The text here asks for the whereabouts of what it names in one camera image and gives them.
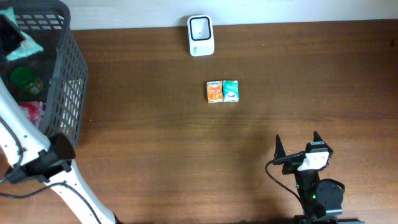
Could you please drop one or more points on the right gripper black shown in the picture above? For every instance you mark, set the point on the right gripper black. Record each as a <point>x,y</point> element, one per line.
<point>289,168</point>

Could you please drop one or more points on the teal pouch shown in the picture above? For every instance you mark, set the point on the teal pouch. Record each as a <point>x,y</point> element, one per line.
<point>28,47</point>

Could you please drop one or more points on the green lid glass jar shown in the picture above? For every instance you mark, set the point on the green lid glass jar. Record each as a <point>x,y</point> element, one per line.
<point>25,79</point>

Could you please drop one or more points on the red purple snack package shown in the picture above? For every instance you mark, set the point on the red purple snack package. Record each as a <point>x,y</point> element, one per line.
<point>34,110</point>

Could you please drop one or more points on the teal tissue pack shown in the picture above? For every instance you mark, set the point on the teal tissue pack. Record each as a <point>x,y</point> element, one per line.
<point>230,91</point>

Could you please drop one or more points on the orange tissue pack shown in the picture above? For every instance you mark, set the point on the orange tissue pack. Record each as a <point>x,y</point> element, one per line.
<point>214,91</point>

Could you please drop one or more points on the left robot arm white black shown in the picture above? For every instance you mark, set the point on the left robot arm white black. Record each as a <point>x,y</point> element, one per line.
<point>51,161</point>

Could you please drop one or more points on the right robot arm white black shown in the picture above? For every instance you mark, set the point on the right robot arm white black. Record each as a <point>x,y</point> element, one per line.
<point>321,199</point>

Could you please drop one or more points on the grey plastic mesh basket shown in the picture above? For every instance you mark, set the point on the grey plastic mesh basket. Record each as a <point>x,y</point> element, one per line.
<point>60,66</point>

